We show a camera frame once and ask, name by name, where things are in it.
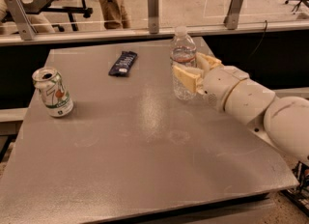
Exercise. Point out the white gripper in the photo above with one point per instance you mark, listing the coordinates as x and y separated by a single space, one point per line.
218 85

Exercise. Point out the clear plastic water bottle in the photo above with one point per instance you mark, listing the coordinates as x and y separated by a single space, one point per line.
183 52

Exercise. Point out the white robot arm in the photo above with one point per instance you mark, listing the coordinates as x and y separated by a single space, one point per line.
283 123

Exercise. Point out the dark blue snack bar wrapper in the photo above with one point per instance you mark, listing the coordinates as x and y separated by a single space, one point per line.
122 66

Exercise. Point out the person in khaki trousers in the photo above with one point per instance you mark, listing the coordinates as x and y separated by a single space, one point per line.
114 14

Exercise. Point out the green white soda can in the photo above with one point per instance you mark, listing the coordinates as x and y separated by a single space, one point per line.
55 97

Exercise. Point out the seated person at left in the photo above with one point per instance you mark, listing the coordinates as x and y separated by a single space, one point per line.
39 22

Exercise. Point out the right metal bracket post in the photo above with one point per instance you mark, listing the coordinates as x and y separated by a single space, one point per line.
231 20

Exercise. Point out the metal bracket post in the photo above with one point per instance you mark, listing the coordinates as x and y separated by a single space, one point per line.
231 20
25 28
153 16

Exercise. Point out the middle metal bracket post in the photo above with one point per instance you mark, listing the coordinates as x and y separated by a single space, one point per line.
153 16

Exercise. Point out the black wire rack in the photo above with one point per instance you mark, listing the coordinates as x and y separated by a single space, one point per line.
299 195

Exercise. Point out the left metal bracket post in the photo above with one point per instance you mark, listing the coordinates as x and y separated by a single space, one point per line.
25 28

